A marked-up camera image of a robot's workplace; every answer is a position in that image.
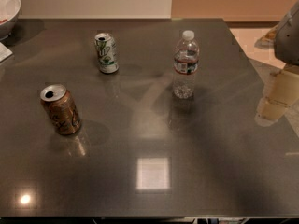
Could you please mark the white bowl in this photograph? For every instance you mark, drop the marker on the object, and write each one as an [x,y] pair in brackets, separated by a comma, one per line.
[9,13]

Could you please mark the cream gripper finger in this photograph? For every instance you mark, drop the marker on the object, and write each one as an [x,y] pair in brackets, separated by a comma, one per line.
[285,88]
[269,110]

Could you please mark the brown gold soda can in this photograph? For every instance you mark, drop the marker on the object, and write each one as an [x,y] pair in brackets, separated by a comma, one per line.
[61,109]

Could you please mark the green white 7up can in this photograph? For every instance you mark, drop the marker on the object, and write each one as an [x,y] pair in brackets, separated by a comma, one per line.
[106,50]

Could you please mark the white paper sheet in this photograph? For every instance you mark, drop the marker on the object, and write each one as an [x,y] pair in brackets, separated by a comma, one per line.
[4,52]

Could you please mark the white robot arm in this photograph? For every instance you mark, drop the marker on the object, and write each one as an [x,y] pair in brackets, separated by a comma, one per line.
[286,49]

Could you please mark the clear plastic water bottle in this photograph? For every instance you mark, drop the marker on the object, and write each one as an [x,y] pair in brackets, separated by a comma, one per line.
[186,60]

